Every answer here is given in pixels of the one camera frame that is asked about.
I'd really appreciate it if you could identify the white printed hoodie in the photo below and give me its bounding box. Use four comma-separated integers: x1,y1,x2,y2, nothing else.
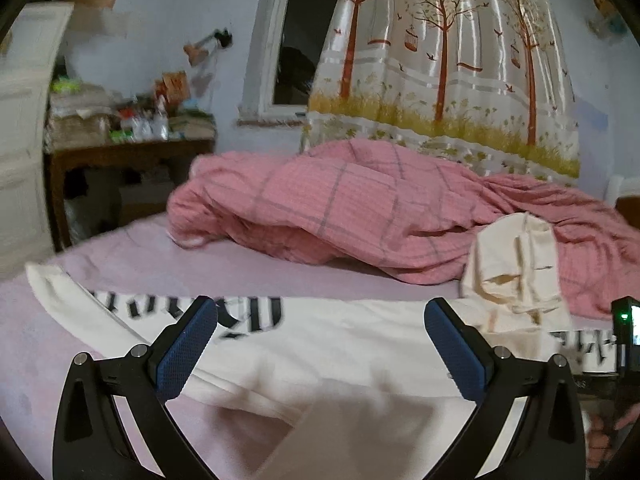
25,212,621,480

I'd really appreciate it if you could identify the stack of books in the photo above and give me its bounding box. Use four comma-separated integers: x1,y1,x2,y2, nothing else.
170,105,216,138

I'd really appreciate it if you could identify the person's right hand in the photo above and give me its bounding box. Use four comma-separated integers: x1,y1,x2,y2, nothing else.
584,400,638,471

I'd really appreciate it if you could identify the white drawer cabinet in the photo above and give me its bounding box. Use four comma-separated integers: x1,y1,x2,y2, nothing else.
0,2,76,271

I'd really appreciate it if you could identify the pink clamp desk lamp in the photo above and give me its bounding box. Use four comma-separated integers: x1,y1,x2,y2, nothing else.
182,29,233,67

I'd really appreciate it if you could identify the hanging plush toy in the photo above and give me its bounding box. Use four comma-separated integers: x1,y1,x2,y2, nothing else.
587,0,626,41

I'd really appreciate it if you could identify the clear plastic bottle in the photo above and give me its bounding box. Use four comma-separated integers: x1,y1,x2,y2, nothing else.
152,97,170,140

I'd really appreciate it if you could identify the bed with pink sheet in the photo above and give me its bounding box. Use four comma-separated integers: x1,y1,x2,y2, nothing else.
0,210,640,480

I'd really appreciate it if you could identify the pink checked blanket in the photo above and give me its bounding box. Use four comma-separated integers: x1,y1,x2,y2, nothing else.
167,139,640,318

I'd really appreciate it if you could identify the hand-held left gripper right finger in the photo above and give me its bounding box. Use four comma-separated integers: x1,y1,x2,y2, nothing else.
424,298,587,480

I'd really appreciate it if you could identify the white framed window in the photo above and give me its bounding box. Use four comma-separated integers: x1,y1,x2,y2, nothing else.
239,0,346,126

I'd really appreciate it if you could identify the tree print curtain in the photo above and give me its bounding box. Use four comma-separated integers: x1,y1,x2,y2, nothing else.
300,0,581,181

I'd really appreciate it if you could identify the white wooden bed headboard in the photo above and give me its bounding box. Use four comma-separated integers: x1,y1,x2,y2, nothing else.
607,175,640,221

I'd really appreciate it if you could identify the dark wooden table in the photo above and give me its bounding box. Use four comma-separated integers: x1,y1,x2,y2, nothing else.
44,135,217,251

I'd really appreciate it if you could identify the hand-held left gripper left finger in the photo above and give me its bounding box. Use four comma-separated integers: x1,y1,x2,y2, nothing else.
52,296,218,480

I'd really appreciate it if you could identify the stack of papers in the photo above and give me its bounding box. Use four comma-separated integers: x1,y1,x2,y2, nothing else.
47,77,118,148

